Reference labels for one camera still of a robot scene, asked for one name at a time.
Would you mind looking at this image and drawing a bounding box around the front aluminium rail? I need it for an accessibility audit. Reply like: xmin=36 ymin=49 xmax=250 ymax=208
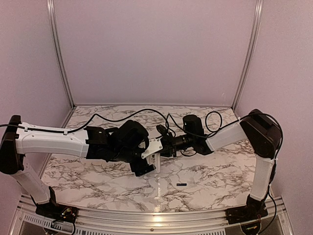
xmin=8 ymin=194 xmax=295 ymax=235

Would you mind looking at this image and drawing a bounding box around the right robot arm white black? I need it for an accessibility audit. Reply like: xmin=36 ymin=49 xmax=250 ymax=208
xmin=157 ymin=109 xmax=284 ymax=219

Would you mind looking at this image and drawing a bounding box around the white remote control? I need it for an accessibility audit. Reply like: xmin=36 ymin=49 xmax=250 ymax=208
xmin=146 ymin=153 xmax=160 ymax=173

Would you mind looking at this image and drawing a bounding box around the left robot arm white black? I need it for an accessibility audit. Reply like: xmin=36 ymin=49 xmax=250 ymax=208
xmin=0 ymin=115 xmax=163 ymax=218

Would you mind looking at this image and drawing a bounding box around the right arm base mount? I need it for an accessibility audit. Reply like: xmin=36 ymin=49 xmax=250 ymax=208
xmin=225 ymin=206 xmax=268 ymax=224

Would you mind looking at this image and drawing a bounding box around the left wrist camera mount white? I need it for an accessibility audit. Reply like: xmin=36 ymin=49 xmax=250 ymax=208
xmin=141 ymin=138 xmax=163 ymax=159

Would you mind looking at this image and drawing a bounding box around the left aluminium frame post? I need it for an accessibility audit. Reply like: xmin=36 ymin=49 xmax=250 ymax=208
xmin=47 ymin=0 xmax=75 ymax=109

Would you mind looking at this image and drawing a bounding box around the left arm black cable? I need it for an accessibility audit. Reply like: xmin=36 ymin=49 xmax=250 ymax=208
xmin=0 ymin=108 xmax=169 ymax=135

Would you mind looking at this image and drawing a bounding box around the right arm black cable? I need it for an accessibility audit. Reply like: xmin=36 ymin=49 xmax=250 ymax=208
xmin=166 ymin=111 xmax=245 ymax=157

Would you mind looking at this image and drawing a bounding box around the aluminium frame post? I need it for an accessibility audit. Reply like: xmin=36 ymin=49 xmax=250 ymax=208
xmin=47 ymin=0 xmax=75 ymax=109
xmin=231 ymin=0 xmax=264 ymax=111

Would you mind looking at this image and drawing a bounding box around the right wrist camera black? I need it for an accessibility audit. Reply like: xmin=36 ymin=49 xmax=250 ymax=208
xmin=156 ymin=124 xmax=169 ymax=138

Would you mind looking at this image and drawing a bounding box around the right aluminium frame post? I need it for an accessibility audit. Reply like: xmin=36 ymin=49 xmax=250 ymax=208
xmin=231 ymin=0 xmax=264 ymax=111

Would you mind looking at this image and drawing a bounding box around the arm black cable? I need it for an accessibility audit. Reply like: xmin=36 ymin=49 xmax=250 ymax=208
xmin=0 ymin=108 xmax=169 ymax=135
xmin=166 ymin=111 xmax=245 ymax=157

